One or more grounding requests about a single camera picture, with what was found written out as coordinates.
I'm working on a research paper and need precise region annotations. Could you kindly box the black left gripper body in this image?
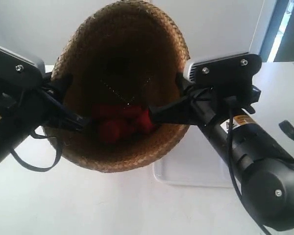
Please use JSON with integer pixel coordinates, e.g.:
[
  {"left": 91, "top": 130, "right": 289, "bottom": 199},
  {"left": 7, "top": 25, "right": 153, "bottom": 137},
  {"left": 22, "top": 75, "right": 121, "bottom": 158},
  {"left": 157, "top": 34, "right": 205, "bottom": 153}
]
[{"left": 0, "top": 82, "right": 51, "bottom": 147}]

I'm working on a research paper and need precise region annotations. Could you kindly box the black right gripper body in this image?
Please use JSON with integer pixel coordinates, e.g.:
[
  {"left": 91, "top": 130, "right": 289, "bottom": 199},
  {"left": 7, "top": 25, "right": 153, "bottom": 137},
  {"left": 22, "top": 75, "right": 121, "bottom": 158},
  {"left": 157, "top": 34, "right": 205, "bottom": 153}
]
[{"left": 183, "top": 83, "right": 261, "bottom": 127}]

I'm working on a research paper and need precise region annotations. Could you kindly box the brown woven basket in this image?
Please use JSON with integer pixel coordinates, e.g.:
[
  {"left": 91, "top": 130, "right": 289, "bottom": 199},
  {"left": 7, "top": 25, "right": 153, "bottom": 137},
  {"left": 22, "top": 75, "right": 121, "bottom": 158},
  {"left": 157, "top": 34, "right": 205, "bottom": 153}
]
[{"left": 43, "top": 0, "right": 190, "bottom": 173}]

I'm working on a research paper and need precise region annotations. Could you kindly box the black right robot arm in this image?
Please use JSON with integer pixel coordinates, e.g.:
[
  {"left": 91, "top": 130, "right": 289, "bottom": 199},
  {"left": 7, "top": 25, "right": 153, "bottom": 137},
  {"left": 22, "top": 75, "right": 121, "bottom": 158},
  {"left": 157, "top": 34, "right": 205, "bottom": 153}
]
[{"left": 150, "top": 73, "right": 294, "bottom": 232}]

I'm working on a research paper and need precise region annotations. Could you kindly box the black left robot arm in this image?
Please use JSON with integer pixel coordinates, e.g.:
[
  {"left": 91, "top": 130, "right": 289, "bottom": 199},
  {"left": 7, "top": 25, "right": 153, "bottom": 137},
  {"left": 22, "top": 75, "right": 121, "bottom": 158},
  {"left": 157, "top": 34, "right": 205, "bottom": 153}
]
[{"left": 0, "top": 74, "right": 91, "bottom": 172}]

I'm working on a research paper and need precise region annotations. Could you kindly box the red cylinder right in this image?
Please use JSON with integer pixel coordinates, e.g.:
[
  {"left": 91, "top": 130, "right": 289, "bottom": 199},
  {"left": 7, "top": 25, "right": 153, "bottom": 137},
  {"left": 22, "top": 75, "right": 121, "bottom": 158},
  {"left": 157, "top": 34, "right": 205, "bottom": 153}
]
[{"left": 134, "top": 109, "right": 155, "bottom": 134}]

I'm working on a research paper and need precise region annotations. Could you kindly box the red cylinder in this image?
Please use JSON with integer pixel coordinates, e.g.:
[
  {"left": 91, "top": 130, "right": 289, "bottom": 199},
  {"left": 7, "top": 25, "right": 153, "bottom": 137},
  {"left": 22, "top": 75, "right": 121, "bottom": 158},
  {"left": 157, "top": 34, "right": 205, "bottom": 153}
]
[
  {"left": 91, "top": 104, "right": 118, "bottom": 120},
  {"left": 98, "top": 119, "right": 134, "bottom": 143},
  {"left": 134, "top": 109, "right": 155, "bottom": 134}
]

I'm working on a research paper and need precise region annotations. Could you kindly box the red cylinder left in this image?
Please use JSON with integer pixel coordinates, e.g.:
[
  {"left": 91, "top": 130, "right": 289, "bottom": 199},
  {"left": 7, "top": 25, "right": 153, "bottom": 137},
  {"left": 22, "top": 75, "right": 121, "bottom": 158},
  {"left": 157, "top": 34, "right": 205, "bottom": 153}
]
[{"left": 91, "top": 104, "right": 118, "bottom": 120}]

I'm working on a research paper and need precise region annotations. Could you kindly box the red cylinder front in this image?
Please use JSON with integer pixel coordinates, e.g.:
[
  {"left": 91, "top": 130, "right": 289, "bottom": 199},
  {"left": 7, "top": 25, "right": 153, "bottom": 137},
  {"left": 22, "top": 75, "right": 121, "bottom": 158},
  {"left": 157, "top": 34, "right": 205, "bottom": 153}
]
[{"left": 98, "top": 119, "right": 134, "bottom": 143}]

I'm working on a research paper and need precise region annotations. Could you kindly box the white rectangular plastic tray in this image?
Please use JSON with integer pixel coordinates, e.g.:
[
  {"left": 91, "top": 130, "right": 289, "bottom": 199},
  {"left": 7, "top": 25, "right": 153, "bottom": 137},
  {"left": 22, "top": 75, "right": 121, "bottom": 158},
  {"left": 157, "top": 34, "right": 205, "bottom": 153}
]
[{"left": 152, "top": 146, "right": 233, "bottom": 188}]

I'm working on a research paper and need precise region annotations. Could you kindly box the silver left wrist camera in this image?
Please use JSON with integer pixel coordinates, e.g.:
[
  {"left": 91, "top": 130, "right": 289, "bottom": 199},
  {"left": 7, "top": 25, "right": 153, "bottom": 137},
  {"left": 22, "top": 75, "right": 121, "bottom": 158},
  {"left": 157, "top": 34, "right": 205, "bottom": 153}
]
[{"left": 0, "top": 46, "right": 46, "bottom": 89}]

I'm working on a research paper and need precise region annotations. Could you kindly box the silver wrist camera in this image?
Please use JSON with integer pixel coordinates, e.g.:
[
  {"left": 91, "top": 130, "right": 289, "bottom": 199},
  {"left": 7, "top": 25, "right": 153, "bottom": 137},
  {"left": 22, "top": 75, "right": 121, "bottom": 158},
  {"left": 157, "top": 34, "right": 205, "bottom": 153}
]
[
  {"left": 183, "top": 52, "right": 262, "bottom": 87},
  {"left": 0, "top": 46, "right": 46, "bottom": 89}
]

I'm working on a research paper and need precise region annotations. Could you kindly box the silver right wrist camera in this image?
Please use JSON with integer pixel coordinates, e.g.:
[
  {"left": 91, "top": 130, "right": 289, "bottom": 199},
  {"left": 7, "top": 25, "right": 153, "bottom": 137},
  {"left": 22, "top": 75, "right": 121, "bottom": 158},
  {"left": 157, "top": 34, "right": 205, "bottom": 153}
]
[{"left": 183, "top": 52, "right": 262, "bottom": 87}]

